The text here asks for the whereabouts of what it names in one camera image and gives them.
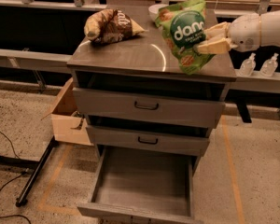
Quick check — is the top grey drawer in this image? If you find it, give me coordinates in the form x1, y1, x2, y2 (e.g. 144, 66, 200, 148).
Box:
73, 88, 225, 128

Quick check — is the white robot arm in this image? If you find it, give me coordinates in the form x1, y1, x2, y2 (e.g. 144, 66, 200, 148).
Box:
194, 10, 280, 54

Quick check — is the white bowl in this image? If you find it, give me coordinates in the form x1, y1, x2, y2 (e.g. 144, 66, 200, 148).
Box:
148, 4, 167, 21

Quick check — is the black floor cable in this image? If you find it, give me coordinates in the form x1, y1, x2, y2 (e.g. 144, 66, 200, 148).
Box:
0, 114, 32, 224

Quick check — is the black stand leg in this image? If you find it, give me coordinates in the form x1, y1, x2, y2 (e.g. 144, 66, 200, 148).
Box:
15, 137, 58, 207

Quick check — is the grey drawer cabinet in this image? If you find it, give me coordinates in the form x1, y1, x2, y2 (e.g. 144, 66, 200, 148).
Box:
66, 5, 237, 224

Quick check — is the bottom grey open drawer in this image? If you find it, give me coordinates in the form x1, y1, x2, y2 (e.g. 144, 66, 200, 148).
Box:
77, 147, 203, 224

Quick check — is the left clear pump bottle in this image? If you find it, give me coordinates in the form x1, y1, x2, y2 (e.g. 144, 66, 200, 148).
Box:
239, 53, 256, 77

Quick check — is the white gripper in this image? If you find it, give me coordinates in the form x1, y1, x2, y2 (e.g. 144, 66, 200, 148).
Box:
196, 13, 260, 54

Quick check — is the middle grey drawer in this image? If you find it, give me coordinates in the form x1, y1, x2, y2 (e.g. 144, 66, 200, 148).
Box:
86, 125, 209, 156

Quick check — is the brown chip bag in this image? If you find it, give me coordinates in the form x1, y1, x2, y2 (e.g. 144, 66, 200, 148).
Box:
84, 9, 144, 44

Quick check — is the grey metal shelf rail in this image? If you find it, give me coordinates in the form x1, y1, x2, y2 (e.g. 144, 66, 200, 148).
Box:
0, 49, 71, 74

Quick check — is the green rice chip bag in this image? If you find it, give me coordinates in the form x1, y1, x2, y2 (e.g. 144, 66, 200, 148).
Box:
155, 0, 214, 75

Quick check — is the cardboard box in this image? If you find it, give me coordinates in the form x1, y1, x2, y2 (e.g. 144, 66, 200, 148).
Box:
44, 78, 91, 146

